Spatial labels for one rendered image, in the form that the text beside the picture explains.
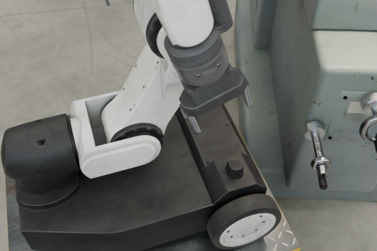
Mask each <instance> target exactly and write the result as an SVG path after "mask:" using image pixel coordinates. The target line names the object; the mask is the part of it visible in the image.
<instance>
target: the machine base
mask: <svg viewBox="0 0 377 251"><path fill-rule="evenodd" d="M234 27H235V49H236V67H237V68H239V69H240V70H241V72H242V73H243V74H244V75H245V76H246V78H247V79H248V80H249V83H250V85H248V89H249V93H250V98H251V102H252V105H251V106H249V107H248V106H247V105H246V103H245V102H244V100H243V97H242V95H240V96H238V114H239V125H240V135H241V136H242V138H243V140H244V142H245V144H246V146H247V148H248V149H249V152H250V153H251V155H252V157H253V159H254V161H255V163H256V164H257V166H258V168H259V170H260V172H261V174H262V176H263V178H264V180H265V181H266V183H267V185H268V187H269V189H270V191H271V193H272V195H273V197H276V198H307V199H339V200H356V201H377V184H376V186H375V187H374V189H373V190H372V191H369V192H364V191H347V190H314V189H290V188H288V187H287V186H286V179H285V174H284V165H283V157H282V149H281V140H280V135H279V127H278V119H277V110H276V105H275V97H274V89H273V81H272V72H271V67H270V59H269V50H258V49H255V48H254V43H253V37H252V25H251V14H250V2H249V0H236V9H235V20H234Z"/></svg>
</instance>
